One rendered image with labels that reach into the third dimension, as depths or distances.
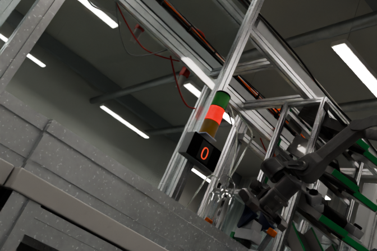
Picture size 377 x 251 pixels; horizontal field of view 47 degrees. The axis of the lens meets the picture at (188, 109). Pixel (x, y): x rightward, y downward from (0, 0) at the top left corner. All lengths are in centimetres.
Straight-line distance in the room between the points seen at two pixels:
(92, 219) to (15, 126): 19
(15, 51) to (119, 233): 31
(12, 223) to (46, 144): 14
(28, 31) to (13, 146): 18
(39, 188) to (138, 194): 23
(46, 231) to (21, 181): 8
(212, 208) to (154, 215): 143
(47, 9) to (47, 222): 32
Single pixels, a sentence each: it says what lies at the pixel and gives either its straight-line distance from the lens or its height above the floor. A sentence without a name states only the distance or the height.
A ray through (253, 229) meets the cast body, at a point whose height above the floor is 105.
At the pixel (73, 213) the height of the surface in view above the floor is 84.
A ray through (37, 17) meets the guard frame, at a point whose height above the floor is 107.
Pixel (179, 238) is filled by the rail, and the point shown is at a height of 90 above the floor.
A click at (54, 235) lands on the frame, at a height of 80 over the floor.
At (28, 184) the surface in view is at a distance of 63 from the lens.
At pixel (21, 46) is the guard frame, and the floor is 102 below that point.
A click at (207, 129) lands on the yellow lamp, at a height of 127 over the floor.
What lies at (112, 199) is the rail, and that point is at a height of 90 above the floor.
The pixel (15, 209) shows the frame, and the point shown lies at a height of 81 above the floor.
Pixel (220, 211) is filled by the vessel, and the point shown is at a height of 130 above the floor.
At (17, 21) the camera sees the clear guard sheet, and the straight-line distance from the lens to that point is 71.
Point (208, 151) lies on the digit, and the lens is 129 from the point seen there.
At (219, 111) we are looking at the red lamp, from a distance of 133.
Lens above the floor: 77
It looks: 24 degrees up
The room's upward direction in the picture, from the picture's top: 25 degrees clockwise
